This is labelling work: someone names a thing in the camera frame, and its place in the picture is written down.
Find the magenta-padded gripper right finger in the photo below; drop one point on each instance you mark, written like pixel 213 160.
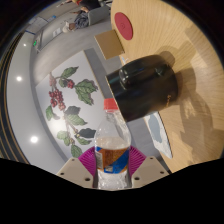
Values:
pixel 148 170

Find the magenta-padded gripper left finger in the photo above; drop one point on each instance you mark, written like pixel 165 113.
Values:
pixel 75 170

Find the clear red-capped drink bottle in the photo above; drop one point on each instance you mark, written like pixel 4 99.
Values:
pixel 111 136

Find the white paper with blue-grey print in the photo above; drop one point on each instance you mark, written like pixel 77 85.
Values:
pixel 156 133

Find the grey rounded chair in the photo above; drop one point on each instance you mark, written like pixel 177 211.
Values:
pixel 136 133

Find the round ceiling lights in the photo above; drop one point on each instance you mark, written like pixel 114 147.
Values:
pixel 34 139

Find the dark mug with white inside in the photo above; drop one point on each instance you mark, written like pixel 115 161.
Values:
pixel 146 90

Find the green exit sign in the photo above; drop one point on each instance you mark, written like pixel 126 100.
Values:
pixel 35 43

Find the flat round red coaster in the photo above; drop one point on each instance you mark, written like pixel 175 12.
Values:
pixel 123 26

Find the coffee plant wall mural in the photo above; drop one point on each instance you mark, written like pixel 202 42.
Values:
pixel 43 96

